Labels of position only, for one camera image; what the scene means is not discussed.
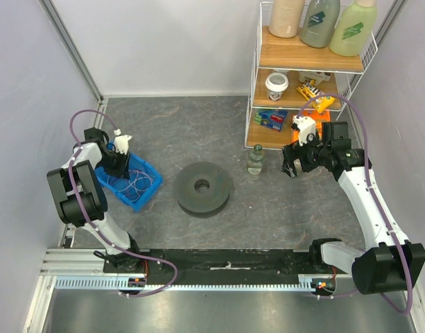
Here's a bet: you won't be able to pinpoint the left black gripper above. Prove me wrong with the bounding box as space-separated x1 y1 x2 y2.
96 148 131 180

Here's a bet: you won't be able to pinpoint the white wire wooden shelf rack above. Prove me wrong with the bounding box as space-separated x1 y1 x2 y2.
244 1 379 151

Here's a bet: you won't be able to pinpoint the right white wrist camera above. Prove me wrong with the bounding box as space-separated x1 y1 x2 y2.
292 115 318 146

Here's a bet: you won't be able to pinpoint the white carton on shelf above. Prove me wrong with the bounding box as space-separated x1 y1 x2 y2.
298 71 331 86

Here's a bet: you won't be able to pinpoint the white lidded paper cup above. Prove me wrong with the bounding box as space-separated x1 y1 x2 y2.
265 71 289 101

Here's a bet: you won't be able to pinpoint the white wire bundle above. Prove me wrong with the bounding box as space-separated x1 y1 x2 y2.
106 166 156 202

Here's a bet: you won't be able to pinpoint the orange snack boxes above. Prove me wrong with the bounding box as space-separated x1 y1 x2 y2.
291 110 331 142

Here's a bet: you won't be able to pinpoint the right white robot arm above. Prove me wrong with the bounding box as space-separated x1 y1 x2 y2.
282 117 425 295

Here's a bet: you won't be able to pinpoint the slotted cable duct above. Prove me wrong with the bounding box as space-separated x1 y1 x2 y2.
55 276 321 292

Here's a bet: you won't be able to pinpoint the beige bottle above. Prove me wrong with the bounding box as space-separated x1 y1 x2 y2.
269 0 305 38

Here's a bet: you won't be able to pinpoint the blue plastic bin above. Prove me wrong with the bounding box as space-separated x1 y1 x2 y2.
95 153 163 212

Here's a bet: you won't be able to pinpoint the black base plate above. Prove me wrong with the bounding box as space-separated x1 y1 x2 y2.
103 249 333 284

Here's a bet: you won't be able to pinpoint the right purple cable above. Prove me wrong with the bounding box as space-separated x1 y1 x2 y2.
297 93 415 316

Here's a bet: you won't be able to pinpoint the blue snack box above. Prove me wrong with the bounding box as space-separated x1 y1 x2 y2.
254 109 288 132

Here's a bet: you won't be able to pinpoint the grey-green bottle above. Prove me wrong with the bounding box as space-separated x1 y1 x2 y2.
300 0 340 49

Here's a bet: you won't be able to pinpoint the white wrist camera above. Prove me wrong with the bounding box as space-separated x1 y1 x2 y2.
114 129 132 155
292 115 318 146

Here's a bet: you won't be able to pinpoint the grey filament spool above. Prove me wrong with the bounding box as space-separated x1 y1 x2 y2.
174 162 232 219

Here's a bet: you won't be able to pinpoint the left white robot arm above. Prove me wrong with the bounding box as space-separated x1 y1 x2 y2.
46 128 143 273

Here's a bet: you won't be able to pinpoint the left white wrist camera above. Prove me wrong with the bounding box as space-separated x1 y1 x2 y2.
114 129 132 155

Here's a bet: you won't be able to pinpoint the light green bottle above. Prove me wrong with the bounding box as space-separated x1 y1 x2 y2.
329 0 377 57

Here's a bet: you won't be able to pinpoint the yellow candy bag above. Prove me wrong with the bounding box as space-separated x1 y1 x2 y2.
296 81 336 113

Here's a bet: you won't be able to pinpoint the left glass soda bottle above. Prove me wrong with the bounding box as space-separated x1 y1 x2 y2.
246 144 264 175

